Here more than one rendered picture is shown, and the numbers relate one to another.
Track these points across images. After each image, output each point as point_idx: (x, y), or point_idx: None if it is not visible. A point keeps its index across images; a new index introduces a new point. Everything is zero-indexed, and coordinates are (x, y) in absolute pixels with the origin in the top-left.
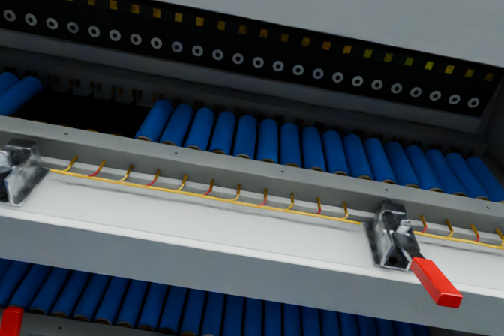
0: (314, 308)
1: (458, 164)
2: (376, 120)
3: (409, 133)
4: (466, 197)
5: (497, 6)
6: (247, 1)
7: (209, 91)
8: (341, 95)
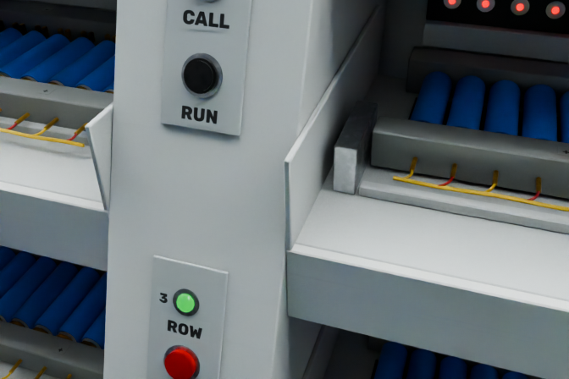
0: (13, 266)
1: (113, 55)
2: (67, 12)
3: (96, 24)
4: (35, 81)
5: None
6: None
7: None
8: None
